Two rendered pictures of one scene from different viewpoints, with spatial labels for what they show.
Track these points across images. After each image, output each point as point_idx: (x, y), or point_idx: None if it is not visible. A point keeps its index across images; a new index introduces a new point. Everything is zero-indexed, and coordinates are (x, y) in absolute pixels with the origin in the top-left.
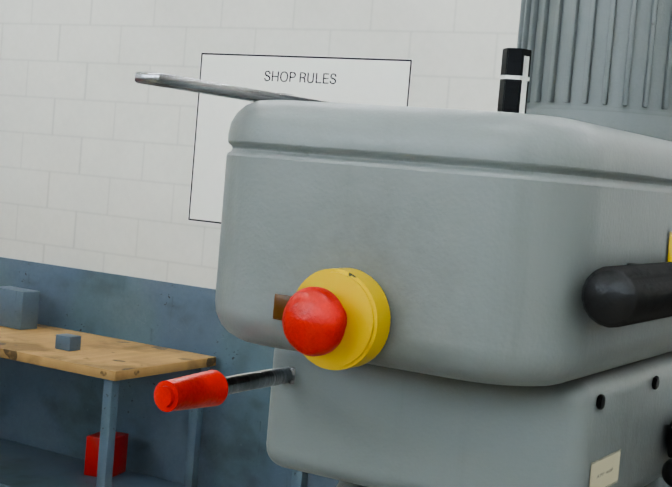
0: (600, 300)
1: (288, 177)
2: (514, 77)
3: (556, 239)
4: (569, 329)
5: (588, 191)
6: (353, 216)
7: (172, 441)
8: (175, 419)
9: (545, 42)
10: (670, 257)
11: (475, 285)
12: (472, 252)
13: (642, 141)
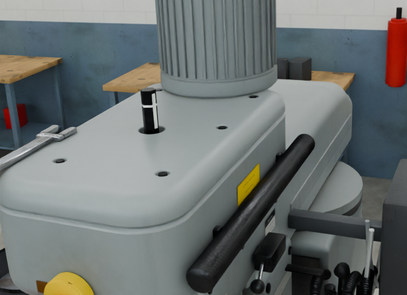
0: (194, 282)
1: (29, 226)
2: (148, 106)
3: (169, 255)
4: (183, 289)
5: (181, 226)
6: (66, 248)
7: (48, 103)
8: (47, 92)
9: (170, 43)
10: (239, 197)
11: (132, 283)
12: (127, 269)
13: (214, 160)
